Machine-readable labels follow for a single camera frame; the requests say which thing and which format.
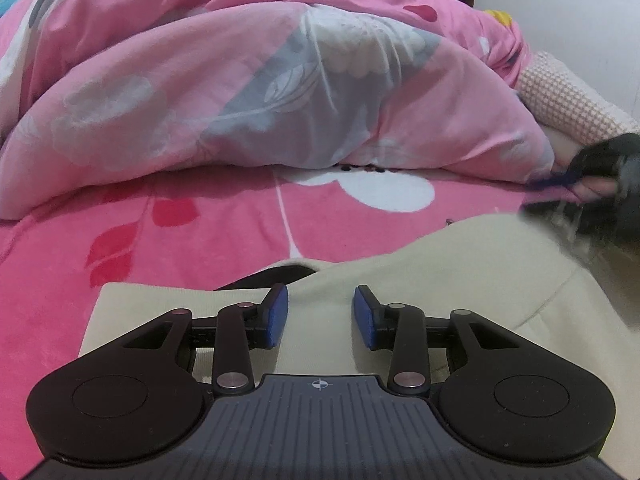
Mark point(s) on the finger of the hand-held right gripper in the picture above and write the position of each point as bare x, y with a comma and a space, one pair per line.
550, 212
555, 180

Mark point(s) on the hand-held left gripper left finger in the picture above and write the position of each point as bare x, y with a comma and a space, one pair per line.
277, 315

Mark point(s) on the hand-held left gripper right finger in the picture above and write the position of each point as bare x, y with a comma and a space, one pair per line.
365, 317

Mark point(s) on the beige zip jacket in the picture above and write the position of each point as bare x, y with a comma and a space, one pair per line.
450, 270

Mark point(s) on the pink checked knit cloth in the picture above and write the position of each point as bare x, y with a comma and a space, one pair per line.
565, 95

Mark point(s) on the pink flower-print blanket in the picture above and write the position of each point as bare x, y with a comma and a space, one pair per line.
150, 240

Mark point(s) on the pink floral duvet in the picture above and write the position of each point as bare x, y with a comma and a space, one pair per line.
200, 85

